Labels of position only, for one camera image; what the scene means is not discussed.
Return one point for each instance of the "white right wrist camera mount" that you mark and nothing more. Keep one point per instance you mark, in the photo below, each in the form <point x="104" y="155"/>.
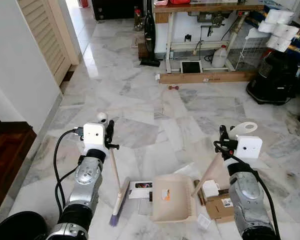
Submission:
<point x="250" y="147"/>

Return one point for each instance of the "dark wooden stairs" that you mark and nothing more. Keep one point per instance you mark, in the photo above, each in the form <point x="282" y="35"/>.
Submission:
<point x="7" y="160"/>

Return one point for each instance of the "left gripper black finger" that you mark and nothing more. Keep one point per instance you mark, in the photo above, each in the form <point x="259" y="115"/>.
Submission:
<point x="110" y="127"/>

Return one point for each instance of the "red item on table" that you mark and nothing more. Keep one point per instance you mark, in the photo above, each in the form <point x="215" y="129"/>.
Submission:
<point x="177" y="2"/>

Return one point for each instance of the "white plastic jug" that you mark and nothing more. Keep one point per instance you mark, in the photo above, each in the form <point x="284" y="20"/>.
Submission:
<point x="219" y="57"/>

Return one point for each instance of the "brown cardboard box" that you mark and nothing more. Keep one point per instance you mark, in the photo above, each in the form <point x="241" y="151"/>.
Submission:
<point x="217" y="207"/>

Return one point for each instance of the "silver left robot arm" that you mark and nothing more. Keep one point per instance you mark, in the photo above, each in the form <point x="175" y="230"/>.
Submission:
<point x="87" y="175"/>

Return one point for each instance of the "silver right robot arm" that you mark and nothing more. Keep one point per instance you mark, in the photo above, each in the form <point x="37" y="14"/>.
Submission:
<point x="247" y="200"/>

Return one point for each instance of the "flat white printed box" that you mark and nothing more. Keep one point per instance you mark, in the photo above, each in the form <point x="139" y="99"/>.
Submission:
<point x="140" y="187"/>

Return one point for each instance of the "black round robot shell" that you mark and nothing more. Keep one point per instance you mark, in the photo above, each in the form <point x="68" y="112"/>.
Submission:
<point x="15" y="227"/>

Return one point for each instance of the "small red dumbbell toy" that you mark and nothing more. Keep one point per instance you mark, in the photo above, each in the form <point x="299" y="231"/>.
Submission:
<point x="173" y="88"/>

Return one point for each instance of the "wooden sewing table white frame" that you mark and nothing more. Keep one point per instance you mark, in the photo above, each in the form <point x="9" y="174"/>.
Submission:
<point x="205" y="8"/>

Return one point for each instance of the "dark glass bottle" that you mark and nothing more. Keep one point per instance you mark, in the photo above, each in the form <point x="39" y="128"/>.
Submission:
<point x="138" y="20"/>

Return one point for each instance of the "small white box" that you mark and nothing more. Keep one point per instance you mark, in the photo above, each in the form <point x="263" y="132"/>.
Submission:
<point x="210" y="189"/>

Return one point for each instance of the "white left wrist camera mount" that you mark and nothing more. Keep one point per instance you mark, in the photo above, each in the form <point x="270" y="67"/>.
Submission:
<point x="94" y="135"/>

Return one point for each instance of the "black cabinet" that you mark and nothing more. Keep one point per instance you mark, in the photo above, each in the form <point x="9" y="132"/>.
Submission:
<point x="115" y="9"/>

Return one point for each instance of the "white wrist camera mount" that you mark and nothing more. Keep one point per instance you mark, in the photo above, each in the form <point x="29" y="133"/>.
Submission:
<point x="94" y="135"/>
<point x="250" y="147"/>

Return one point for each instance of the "beige broom with purple bristles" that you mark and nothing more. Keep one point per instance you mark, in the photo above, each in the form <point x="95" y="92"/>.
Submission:
<point x="121" y="200"/>

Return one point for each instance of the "black canister vacuum cleaner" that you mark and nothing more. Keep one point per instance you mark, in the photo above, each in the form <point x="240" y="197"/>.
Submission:
<point x="275" y="75"/>

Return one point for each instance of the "white paper slip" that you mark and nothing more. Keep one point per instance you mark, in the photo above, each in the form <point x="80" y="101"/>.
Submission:
<point x="203" y="221"/>

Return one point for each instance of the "white toilet roll pack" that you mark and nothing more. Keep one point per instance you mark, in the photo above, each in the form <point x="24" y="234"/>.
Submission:
<point x="280" y="31"/>

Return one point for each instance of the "long wooden board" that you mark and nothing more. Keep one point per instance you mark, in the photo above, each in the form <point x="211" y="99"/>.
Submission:
<point x="210" y="77"/>

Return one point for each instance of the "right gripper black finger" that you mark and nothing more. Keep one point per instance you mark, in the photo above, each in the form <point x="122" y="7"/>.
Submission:
<point x="223" y="133"/>

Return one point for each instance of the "black upright vacuum cleaner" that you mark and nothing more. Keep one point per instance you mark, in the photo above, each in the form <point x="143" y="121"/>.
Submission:
<point x="149" y="35"/>

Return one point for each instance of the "clear plastic bag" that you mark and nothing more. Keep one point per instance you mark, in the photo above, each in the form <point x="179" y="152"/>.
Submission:
<point x="145" y="207"/>

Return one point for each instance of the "small red object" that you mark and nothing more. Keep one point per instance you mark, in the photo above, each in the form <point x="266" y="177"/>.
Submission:
<point x="83" y="3"/>

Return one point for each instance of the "beige louvred door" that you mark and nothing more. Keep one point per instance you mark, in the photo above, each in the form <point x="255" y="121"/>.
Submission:
<point x="45" y="35"/>

